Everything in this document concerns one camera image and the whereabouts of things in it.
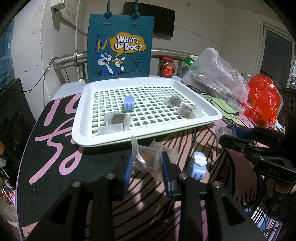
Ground red plastic bag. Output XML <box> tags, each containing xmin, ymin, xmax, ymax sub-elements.
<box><xmin>243</xmin><ymin>74</ymin><xmax>281</xmax><ymax>127</ymax></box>

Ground small photo card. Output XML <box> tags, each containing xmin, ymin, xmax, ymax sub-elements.
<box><xmin>2</xmin><ymin>179</ymin><xmax>16</xmax><ymax>205</ymax></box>

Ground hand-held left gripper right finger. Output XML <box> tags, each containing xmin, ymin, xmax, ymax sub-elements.
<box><xmin>161</xmin><ymin>152</ymin><xmax>266</xmax><ymax>241</ymax></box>

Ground small clear plastic packs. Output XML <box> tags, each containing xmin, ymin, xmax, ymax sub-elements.
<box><xmin>228</xmin><ymin>97</ymin><xmax>245</xmax><ymax>113</ymax></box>

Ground blue water bottle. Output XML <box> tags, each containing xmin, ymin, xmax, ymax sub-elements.
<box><xmin>0</xmin><ymin>22</ymin><xmax>14</xmax><ymax>86</ymax></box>

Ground plain blue hair clip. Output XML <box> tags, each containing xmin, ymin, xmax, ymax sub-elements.
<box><xmin>122</xmin><ymin>96</ymin><xmax>134</xmax><ymax>112</ymax></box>

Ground black water dispenser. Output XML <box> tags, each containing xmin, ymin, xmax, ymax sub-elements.
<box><xmin>0</xmin><ymin>77</ymin><xmax>36</xmax><ymax>163</ymax></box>

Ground white perforated tray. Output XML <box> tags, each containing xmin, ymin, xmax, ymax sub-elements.
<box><xmin>72</xmin><ymin>77</ymin><xmax>223</xmax><ymax>147</ymax></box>

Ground blue felt rabbit tote bag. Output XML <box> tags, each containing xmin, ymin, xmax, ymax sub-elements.
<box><xmin>87</xmin><ymin>0</ymin><xmax>154</xmax><ymax>81</ymax></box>

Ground brown snack cube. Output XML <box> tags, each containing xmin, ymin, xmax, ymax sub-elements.
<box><xmin>215</xmin><ymin>124</ymin><xmax>236</xmax><ymax>142</ymax></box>
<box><xmin>178</xmin><ymin>103</ymin><xmax>203</xmax><ymax>118</ymax></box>
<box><xmin>131</xmin><ymin>136</ymin><xmax>162</xmax><ymax>173</ymax></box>
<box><xmin>149</xmin><ymin>138</ymin><xmax>177</xmax><ymax>183</ymax></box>
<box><xmin>163</xmin><ymin>95</ymin><xmax>182</xmax><ymax>107</ymax></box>
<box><xmin>104</xmin><ymin>112</ymin><xmax>130</xmax><ymax>129</ymax></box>

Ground person's right hand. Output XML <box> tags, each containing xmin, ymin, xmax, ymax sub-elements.
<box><xmin>266</xmin><ymin>178</ymin><xmax>289</xmax><ymax>197</ymax></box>

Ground dark window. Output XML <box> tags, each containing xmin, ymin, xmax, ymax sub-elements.
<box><xmin>260</xmin><ymin>21</ymin><xmax>293</xmax><ymax>81</ymax></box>

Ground black wall television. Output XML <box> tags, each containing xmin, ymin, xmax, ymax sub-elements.
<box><xmin>123</xmin><ymin>2</ymin><xmax>174</xmax><ymax>37</ymax></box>

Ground cartoon printed mat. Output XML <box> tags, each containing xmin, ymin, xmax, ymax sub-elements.
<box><xmin>15</xmin><ymin>83</ymin><xmax>296</xmax><ymax>241</ymax></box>

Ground red label glass jar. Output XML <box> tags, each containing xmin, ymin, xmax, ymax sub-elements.
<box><xmin>158</xmin><ymin>57</ymin><xmax>176</xmax><ymax>78</ymax></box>

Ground green white carton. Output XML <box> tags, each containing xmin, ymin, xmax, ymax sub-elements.
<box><xmin>181</xmin><ymin>56</ymin><xmax>199</xmax><ymax>75</ymax></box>

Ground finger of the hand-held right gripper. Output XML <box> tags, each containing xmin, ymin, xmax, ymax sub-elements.
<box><xmin>228</xmin><ymin>126</ymin><xmax>257</xmax><ymax>141</ymax></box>
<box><xmin>219</xmin><ymin>134</ymin><xmax>262</xmax><ymax>160</ymax></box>

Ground clear plastic pack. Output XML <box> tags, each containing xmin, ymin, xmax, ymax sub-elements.
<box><xmin>97</xmin><ymin>123</ymin><xmax>124</xmax><ymax>135</ymax></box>

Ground clear plastic bag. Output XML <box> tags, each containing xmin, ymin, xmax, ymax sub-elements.
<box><xmin>181</xmin><ymin>47</ymin><xmax>250</xmax><ymax>102</ymax></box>

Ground black cable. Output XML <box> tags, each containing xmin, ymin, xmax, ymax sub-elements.
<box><xmin>0</xmin><ymin>57</ymin><xmax>58</xmax><ymax>93</ymax></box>

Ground white wall junction box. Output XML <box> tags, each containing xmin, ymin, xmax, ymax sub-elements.
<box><xmin>51</xmin><ymin>0</ymin><xmax>77</xmax><ymax>26</ymax></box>

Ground blue hair clip white flower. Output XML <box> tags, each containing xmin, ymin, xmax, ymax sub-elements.
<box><xmin>188</xmin><ymin>152</ymin><xmax>207</xmax><ymax>181</ymax></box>

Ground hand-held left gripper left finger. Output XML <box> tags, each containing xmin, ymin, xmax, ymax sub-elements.
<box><xmin>38</xmin><ymin>153</ymin><xmax>134</xmax><ymax>241</ymax></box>

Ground metal rail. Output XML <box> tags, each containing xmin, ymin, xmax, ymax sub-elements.
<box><xmin>54</xmin><ymin>47</ymin><xmax>201</xmax><ymax>77</ymax></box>

